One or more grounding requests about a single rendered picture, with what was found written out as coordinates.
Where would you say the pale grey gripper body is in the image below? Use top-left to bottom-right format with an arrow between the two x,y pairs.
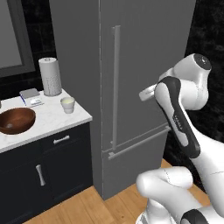
138,83 -> 160,102

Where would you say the grey fridge door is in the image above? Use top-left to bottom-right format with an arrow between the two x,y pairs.
99,0 -> 197,153

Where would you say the grey fridge body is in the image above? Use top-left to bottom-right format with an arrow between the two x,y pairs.
48,0 -> 197,201

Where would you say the glass of lemonade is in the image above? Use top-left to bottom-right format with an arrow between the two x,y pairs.
59,96 -> 76,115

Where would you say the grey fridge freezer drawer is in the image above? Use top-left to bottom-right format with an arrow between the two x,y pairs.
101,127 -> 172,201

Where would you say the brown wooden bowl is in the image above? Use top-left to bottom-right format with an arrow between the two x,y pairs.
0,107 -> 37,136

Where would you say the dark cupboard drawer front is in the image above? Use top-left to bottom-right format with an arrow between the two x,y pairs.
38,122 -> 92,154

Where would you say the white paper towel roll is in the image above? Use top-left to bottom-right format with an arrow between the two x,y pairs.
38,56 -> 63,97

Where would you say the dark cupboard door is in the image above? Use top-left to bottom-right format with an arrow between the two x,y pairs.
34,139 -> 95,208

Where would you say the grey and white flat box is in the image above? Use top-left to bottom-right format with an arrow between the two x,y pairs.
18,87 -> 46,108

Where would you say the grey framed window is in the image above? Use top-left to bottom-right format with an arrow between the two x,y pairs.
0,0 -> 37,79

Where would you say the long grey fridge door handle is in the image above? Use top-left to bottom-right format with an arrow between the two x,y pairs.
109,24 -> 122,151

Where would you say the grey freezer drawer handle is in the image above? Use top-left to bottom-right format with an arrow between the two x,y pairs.
107,126 -> 172,161

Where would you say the silver drawer handle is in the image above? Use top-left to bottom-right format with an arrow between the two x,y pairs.
52,134 -> 71,145

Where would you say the silver cupboard door handle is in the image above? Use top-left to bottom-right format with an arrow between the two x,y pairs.
35,164 -> 47,187

